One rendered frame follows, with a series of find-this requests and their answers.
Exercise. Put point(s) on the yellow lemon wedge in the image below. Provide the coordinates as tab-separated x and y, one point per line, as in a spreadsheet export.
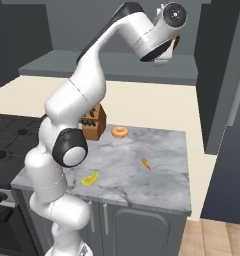
90	180

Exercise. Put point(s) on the glazed brown donut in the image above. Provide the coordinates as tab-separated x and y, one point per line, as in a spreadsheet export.
119	132

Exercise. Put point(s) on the black stove range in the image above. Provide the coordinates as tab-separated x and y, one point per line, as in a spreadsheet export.
8	143

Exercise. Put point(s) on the brown knife block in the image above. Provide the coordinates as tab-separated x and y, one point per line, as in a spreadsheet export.
96	127

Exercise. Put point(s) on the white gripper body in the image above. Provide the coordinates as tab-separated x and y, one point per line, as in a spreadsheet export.
166	57

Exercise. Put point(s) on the grey cupboard door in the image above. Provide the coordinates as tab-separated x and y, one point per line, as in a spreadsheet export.
142	233
96	240

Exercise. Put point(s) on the dark grey tall cupboard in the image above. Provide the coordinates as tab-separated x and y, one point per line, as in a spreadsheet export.
215	66

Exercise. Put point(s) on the black stove knob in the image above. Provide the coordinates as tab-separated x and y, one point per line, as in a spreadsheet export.
1	197

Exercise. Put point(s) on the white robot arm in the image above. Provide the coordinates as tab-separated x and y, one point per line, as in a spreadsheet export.
85	90

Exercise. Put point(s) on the dark grey wall cupboard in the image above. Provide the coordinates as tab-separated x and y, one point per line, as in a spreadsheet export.
18	40

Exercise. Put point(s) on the small brown object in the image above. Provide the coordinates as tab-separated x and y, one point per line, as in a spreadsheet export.
176	42

